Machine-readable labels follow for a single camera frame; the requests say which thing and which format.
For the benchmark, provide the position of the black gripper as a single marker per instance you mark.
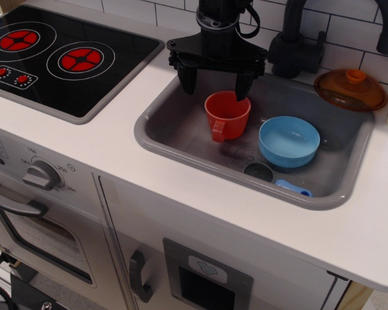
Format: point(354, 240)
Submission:
point(217, 50)

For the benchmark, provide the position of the black toy stovetop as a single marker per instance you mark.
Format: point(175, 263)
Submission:
point(67, 67)

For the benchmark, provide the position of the black sink drain plug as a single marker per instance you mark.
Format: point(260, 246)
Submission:
point(260, 171)

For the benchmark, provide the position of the orange transparent pot lid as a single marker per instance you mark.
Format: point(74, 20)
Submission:
point(351, 89)

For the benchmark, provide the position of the grey oven knob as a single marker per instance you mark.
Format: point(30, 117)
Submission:
point(41, 175)

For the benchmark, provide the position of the blue plastic spoon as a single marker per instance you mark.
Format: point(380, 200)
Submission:
point(287, 185)

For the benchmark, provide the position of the grey cabinet door handle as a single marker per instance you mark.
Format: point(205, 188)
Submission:
point(142, 291)

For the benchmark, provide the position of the grey dispenser panel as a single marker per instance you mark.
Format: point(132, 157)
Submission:
point(204, 283)

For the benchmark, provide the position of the toy oven door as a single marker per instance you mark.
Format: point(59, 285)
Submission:
point(67, 245)

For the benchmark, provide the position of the black faucet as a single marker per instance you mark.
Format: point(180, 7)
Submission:
point(289, 54)

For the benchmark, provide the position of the orange plastic cup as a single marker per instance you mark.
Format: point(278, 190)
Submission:
point(227, 117)

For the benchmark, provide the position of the grey oven door handle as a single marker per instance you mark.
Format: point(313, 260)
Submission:
point(32, 208)

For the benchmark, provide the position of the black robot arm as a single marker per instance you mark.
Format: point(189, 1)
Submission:
point(224, 15)

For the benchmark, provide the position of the white cabinet door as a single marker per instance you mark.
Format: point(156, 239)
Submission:
point(141, 220)

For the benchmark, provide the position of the blue plastic bowl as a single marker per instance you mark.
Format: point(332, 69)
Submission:
point(288, 142)

